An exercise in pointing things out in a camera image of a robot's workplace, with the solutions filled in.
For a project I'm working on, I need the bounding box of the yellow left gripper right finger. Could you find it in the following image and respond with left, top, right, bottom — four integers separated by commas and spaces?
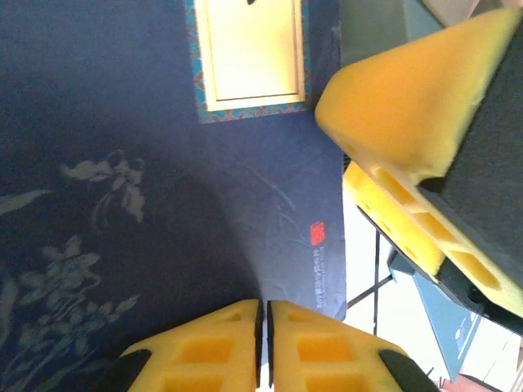
266, 300, 441, 392

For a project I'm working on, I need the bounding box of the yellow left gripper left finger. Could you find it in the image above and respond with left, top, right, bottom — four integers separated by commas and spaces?
101, 298, 264, 392

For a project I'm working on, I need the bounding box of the mint green pencil case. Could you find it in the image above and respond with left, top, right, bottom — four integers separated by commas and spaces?
341, 0, 446, 69

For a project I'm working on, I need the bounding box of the teal notebook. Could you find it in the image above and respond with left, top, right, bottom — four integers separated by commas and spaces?
387, 248, 514, 381

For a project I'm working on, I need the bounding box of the small pink box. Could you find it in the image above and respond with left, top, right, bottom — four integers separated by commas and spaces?
445, 373, 523, 392

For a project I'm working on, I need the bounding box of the thick navy blue book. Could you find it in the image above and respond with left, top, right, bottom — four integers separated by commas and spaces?
0, 0, 348, 392

